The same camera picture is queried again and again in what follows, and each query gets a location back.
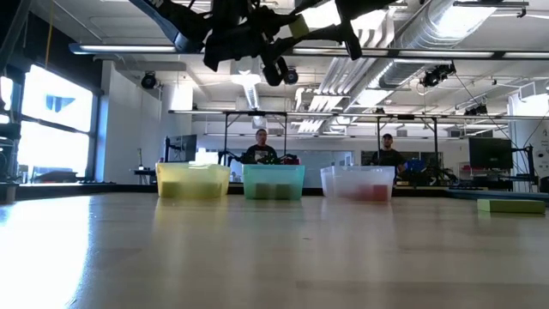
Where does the yellow plastic bin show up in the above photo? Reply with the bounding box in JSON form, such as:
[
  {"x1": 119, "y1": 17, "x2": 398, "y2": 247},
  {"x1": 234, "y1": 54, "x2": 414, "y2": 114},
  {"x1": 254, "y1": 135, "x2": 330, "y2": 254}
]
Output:
[{"x1": 155, "y1": 161, "x2": 232, "y2": 200}]

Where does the teal plastic bin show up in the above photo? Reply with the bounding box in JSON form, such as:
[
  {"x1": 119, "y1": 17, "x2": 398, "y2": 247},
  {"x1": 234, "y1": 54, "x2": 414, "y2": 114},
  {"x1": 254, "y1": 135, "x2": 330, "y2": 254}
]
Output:
[{"x1": 242, "y1": 164, "x2": 306, "y2": 202}]

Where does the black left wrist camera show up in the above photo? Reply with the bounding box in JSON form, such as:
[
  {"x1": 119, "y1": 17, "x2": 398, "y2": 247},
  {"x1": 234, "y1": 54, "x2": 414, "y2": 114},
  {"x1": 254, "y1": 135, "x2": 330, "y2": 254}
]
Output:
[{"x1": 261, "y1": 55, "x2": 290, "y2": 88}]

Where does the yellow cable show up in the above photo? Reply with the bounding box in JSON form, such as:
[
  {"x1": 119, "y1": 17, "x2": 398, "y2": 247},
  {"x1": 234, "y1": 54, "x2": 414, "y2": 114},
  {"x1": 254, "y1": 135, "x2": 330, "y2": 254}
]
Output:
[{"x1": 44, "y1": 0, "x2": 55, "y2": 70}]

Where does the small green block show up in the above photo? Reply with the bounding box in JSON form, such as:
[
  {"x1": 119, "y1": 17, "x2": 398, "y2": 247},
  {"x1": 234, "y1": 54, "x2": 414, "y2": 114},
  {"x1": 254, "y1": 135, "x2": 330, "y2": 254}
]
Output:
[{"x1": 193, "y1": 182, "x2": 225, "y2": 199}]

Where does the green cube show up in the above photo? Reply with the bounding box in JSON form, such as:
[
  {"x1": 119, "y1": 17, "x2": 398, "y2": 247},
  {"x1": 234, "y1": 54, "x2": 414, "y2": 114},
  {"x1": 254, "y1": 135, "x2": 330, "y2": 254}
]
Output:
[{"x1": 288, "y1": 15, "x2": 311, "y2": 39}]

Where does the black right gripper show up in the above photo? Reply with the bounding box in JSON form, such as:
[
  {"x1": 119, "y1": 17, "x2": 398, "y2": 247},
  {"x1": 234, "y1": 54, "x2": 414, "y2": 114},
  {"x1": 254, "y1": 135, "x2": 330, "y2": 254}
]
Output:
[{"x1": 308, "y1": 0, "x2": 401, "y2": 62}]

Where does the blue mat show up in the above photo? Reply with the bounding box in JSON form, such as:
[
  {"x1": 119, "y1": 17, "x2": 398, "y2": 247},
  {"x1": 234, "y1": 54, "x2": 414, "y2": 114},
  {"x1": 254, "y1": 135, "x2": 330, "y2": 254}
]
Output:
[{"x1": 445, "y1": 187, "x2": 549, "y2": 202}]

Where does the black background rig frame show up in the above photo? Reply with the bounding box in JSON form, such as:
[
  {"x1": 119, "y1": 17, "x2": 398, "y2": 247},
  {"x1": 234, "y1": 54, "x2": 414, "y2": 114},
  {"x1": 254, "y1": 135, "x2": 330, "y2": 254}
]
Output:
[
  {"x1": 221, "y1": 110, "x2": 289, "y2": 167},
  {"x1": 375, "y1": 113, "x2": 439, "y2": 184}
]

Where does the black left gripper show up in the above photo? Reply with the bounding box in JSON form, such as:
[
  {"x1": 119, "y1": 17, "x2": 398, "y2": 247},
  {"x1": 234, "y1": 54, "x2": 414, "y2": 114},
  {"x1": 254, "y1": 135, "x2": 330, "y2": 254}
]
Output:
[{"x1": 202, "y1": 0, "x2": 311, "y2": 72}]

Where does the silver ventilation duct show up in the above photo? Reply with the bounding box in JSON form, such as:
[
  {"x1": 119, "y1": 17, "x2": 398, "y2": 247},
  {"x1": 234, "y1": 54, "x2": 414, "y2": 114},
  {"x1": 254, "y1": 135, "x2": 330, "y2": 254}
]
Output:
[{"x1": 377, "y1": 0, "x2": 501, "y2": 89}]

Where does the large green rectangular block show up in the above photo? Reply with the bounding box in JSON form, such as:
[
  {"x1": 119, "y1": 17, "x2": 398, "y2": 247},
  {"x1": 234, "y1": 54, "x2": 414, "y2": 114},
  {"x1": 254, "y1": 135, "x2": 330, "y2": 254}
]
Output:
[{"x1": 476, "y1": 197, "x2": 546, "y2": 215}]

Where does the person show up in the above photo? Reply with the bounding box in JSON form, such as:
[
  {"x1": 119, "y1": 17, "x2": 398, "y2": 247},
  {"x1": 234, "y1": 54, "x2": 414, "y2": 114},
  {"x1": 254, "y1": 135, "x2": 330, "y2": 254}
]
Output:
[
  {"x1": 244, "y1": 128, "x2": 279, "y2": 166},
  {"x1": 371, "y1": 133, "x2": 407, "y2": 173}
]

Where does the black computer monitor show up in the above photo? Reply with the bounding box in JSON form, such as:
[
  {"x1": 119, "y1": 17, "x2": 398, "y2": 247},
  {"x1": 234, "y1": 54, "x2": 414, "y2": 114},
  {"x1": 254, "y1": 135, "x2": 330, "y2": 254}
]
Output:
[
  {"x1": 164, "y1": 134, "x2": 198, "y2": 163},
  {"x1": 468, "y1": 136, "x2": 514, "y2": 170}
]

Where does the black overhead camera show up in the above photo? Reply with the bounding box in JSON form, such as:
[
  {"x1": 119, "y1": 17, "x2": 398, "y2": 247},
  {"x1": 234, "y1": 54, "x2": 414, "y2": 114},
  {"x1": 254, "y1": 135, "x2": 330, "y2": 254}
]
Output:
[{"x1": 419, "y1": 63, "x2": 457, "y2": 88}]

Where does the clear plastic bin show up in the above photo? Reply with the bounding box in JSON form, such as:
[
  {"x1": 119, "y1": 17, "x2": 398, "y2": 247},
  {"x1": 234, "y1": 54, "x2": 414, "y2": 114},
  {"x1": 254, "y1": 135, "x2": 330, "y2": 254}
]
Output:
[{"x1": 320, "y1": 165, "x2": 396, "y2": 203}]

